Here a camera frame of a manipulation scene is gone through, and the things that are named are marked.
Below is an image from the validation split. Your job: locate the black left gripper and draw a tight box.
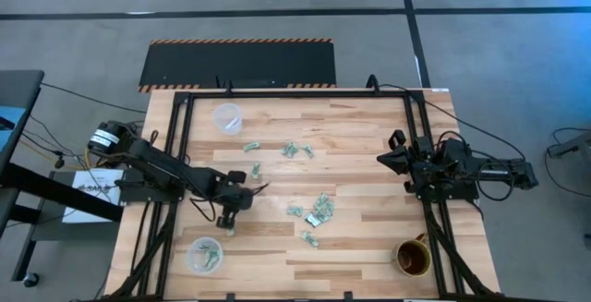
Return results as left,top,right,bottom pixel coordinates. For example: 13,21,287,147
212,182,255,230

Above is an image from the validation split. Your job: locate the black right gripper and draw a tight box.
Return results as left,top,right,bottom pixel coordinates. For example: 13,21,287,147
377,129,440,194

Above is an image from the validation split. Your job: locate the clear round plastic container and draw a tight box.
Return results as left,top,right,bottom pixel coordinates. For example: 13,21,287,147
186,236,225,276
211,102,245,136

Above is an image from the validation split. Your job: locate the brown ceramic mug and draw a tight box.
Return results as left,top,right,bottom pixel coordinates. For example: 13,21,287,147
392,232,433,278

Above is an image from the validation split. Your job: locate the white printed paper sheet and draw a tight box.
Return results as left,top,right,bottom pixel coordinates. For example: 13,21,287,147
62,167,125,224

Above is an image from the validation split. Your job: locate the black hazard-striped floor mat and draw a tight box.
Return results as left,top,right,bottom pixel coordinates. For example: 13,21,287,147
138,38,337,93

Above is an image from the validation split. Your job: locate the grey platform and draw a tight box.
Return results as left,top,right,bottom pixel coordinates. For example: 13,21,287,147
30,167,122,243

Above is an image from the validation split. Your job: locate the grey metal stand foot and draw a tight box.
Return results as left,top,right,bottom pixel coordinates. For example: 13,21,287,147
548,131,591,160

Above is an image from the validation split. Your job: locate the black diagonal beam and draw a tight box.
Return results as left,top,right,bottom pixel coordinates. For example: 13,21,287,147
0,162,125,223

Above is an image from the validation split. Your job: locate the blue panel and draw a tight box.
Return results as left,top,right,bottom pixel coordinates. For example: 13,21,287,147
0,106,28,151

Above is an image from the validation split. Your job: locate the black desk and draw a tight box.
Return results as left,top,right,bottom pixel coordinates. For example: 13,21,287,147
0,69,46,164

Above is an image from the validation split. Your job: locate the black power cable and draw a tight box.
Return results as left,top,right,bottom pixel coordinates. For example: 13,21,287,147
366,74,527,161

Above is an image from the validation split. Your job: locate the looped black floor cable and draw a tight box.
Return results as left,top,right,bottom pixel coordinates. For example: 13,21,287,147
543,127,591,199

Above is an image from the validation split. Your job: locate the yellow cable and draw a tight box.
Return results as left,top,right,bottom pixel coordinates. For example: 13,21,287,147
18,138,93,172

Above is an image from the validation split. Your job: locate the black cable with plug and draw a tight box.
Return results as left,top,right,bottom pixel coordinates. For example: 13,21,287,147
21,115,68,170

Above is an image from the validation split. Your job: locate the thin black floor cable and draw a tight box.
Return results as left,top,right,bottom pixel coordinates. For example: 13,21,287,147
40,82,148,115

